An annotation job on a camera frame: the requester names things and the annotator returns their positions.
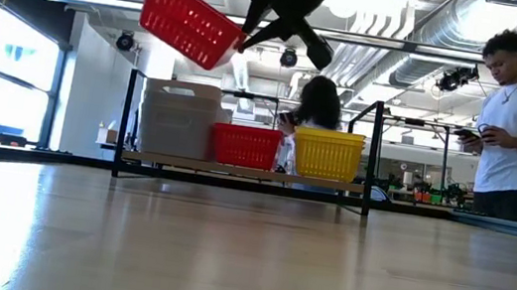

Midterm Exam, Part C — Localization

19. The red plastic basket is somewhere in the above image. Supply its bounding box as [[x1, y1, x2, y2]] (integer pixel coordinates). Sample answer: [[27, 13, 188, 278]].
[[209, 125, 284, 173], [212, 121, 286, 137], [132, 0, 252, 76]]

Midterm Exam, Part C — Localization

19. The round black ceiling speaker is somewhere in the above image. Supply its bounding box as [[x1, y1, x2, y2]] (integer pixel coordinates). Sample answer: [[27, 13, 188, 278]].
[[278, 46, 300, 70], [114, 29, 136, 54]]

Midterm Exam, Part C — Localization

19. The long ceiling light bar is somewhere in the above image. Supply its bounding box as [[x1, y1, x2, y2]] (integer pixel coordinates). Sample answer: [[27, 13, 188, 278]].
[[36, 0, 517, 69]]

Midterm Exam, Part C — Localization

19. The small cardboard box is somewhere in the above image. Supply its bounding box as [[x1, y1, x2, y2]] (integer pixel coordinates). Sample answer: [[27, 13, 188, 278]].
[[95, 126, 120, 146]]

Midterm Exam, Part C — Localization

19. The bright large window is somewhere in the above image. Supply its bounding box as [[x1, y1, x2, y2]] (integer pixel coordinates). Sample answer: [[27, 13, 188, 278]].
[[0, 5, 71, 149]]

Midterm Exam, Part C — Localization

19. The black phone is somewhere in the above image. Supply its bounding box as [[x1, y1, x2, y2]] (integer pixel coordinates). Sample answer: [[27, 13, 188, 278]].
[[452, 126, 481, 144]]

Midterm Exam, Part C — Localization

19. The cluttered workbench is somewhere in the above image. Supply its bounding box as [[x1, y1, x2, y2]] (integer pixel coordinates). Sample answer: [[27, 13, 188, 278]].
[[375, 168, 473, 213]]

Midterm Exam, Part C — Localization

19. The wooden shelf with black frame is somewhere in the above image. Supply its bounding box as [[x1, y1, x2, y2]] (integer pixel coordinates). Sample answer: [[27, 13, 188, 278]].
[[108, 66, 387, 218]]

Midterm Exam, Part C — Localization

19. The silver ventilation duct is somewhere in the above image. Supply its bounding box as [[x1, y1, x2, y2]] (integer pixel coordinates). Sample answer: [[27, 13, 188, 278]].
[[389, 0, 492, 97]]

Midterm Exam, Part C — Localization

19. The black table frame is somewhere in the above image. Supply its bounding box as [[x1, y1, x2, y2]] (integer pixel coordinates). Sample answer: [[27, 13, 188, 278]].
[[373, 113, 455, 191]]

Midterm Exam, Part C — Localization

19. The black ceiling camera device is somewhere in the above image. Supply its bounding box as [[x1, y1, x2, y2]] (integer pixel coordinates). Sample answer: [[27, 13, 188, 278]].
[[434, 62, 481, 96]]

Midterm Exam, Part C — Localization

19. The black aluminium rig frame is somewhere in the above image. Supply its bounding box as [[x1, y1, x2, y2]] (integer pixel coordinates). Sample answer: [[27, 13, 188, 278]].
[[0, 143, 517, 241]]

